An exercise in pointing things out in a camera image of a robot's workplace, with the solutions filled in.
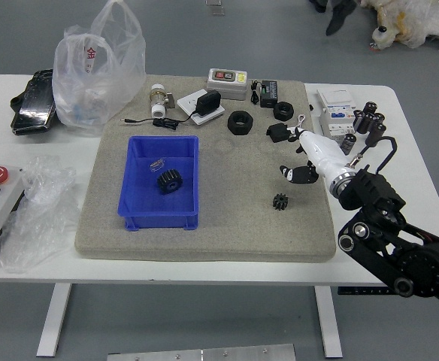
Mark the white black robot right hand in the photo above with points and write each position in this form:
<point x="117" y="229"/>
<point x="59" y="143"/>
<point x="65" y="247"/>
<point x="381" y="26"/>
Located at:
<point x="323" y="154"/>

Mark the small black gear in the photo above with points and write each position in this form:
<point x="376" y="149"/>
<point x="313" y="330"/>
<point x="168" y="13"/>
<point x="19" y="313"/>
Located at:
<point x="280" y="203"/>

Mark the big black gear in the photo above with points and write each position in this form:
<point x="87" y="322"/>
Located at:
<point x="165" y="186"/>

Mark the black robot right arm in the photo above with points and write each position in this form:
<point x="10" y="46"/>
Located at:
<point x="422" y="263"/>

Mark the small black hex nut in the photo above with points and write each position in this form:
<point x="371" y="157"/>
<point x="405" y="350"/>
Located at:
<point x="277" y="114"/>

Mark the big black hex nut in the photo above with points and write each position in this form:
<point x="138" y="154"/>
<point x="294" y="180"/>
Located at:
<point x="232" y="126"/>

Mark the blue plastic box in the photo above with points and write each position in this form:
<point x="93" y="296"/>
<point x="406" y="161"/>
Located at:
<point x="155" y="222"/>

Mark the grey push-button control box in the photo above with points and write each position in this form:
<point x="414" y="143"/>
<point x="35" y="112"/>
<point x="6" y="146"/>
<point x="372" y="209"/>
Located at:
<point x="1" y="210"/>

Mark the white circuit breaker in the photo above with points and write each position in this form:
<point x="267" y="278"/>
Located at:
<point x="336" y="120"/>

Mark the black rectangular power module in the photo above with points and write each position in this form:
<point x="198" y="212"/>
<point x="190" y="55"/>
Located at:
<point x="269" y="94"/>

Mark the grey-brown foam mat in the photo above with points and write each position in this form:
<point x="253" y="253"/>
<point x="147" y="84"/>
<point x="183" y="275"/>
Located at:
<point x="223" y="233"/>

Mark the person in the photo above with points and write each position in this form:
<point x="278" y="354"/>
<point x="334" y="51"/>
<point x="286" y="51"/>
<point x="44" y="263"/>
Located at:
<point x="338" y="19"/>

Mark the black table control panel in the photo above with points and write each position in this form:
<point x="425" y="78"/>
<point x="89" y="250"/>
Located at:
<point x="355" y="291"/>

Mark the plastic-wrapped plush toy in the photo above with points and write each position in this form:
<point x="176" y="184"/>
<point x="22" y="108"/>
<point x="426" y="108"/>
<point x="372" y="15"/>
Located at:
<point x="411" y="22"/>

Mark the small clear plastic bag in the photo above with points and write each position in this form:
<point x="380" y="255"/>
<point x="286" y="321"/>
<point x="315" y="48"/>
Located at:
<point x="156" y="165"/>

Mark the white table leg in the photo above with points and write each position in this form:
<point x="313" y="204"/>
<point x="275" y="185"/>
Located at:
<point x="328" y="323"/>
<point x="54" y="319"/>

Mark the brass valve with white ends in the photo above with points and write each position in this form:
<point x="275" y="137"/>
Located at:
<point x="157" y="98"/>

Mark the small metal floor plate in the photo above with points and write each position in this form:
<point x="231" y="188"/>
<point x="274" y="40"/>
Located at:
<point x="215" y="7"/>

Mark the white plastic shopping bag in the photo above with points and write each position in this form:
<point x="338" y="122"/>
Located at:
<point x="73" y="75"/>

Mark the crumpled clear plastic bag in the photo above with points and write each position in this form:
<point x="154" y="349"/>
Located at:
<point x="39" y="218"/>

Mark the black glossy pouch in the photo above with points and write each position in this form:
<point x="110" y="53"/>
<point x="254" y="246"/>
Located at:
<point x="35" y="101"/>

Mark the grey two-button switch box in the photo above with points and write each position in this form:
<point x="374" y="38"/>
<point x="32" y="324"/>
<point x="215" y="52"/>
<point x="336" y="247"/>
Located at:
<point x="227" y="88"/>

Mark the white wall socket plate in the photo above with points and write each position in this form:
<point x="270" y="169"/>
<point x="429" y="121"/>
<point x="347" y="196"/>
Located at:
<point x="185" y="103"/>

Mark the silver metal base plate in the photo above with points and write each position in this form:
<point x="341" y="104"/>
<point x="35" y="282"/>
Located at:
<point x="204" y="354"/>

